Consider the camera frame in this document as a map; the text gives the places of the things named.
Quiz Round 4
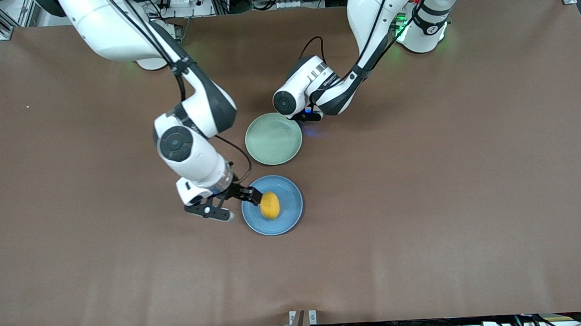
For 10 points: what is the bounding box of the yellow lemon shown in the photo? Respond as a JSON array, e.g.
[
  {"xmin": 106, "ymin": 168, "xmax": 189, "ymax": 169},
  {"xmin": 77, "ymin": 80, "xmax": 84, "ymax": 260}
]
[{"xmin": 259, "ymin": 191, "xmax": 282, "ymax": 221}]

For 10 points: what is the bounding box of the blue plate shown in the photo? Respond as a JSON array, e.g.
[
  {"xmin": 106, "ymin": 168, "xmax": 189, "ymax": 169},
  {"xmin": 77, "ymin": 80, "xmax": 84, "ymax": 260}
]
[{"xmin": 239, "ymin": 173, "xmax": 305, "ymax": 238}]

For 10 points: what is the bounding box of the mint green plate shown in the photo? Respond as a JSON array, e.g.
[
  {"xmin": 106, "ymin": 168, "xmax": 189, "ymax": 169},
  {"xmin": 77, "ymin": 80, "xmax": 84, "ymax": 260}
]
[{"xmin": 243, "ymin": 111, "xmax": 304, "ymax": 167}]

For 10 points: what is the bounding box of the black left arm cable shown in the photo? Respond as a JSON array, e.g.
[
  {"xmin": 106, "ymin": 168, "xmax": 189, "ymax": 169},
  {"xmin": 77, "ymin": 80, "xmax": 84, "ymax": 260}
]
[{"xmin": 297, "ymin": 36, "xmax": 327, "ymax": 66}]

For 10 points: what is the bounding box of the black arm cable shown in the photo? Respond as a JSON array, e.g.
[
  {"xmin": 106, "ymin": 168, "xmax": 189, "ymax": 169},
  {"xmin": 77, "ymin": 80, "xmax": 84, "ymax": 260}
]
[
  {"xmin": 297, "ymin": 36, "xmax": 327, "ymax": 66},
  {"xmin": 103, "ymin": 0, "xmax": 191, "ymax": 106}
]

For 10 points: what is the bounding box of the metal table clamp bracket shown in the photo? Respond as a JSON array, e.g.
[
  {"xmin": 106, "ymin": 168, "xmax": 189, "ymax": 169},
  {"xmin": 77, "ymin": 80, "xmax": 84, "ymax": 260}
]
[{"xmin": 285, "ymin": 309, "xmax": 319, "ymax": 326}]

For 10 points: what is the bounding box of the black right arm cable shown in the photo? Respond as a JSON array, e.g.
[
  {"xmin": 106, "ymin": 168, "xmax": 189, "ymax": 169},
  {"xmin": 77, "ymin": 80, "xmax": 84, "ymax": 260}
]
[{"xmin": 103, "ymin": 0, "xmax": 191, "ymax": 106}]

